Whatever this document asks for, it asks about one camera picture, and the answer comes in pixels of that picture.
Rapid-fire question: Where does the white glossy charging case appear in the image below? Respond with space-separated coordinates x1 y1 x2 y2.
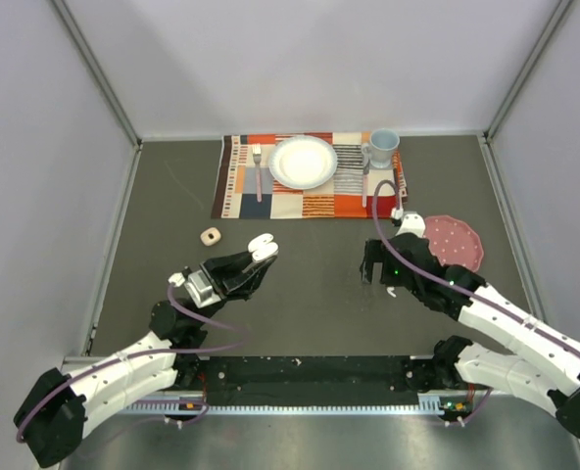
247 233 279 262

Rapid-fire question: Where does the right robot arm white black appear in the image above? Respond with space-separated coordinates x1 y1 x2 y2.
360 233 580 439

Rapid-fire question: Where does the aluminium frame post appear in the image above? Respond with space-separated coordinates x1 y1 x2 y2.
48 0 142 148
483 0 575 145

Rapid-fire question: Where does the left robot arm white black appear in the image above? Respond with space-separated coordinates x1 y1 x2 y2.
13 244 279 468

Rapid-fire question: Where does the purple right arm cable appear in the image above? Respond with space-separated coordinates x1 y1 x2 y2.
371 179 580 426

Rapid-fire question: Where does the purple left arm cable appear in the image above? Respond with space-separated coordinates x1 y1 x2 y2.
15 283 248 445

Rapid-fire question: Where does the aluminium frame post right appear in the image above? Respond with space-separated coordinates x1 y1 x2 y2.
483 0 575 145

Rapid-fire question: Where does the grey slotted cable duct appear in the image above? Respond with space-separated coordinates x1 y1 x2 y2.
121 395 470 417

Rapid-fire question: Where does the light blue mug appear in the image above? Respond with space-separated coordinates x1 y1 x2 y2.
361 128 400 169

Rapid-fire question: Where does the beige case with black oval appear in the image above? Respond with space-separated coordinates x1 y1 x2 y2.
200 227 221 247

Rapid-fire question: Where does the white plate with blue rim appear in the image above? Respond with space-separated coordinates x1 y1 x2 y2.
268 135 338 190

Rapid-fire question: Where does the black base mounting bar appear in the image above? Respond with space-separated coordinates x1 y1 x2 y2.
195 355 445 406

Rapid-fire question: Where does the pink handled knife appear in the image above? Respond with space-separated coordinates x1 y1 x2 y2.
362 163 370 208

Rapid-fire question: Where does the aluminium frame post left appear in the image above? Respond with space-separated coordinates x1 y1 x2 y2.
48 0 142 148

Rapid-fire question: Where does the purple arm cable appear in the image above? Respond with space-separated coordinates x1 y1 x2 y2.
15 283 248 445
371 179 580 426

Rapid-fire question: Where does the multicoloured patchwork placemat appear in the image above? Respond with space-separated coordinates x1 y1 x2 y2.
212 132 408 219

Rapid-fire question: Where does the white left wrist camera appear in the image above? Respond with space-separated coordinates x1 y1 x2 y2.
168 267 221 308

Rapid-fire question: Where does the pink dotted plate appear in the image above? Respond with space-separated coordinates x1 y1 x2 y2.
423 215 484 272

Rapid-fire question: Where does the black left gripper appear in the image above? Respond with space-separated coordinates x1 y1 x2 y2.
191 244 276 329

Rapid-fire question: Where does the pink handled metal fork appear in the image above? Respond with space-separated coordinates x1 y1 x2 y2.
252 143 263 203

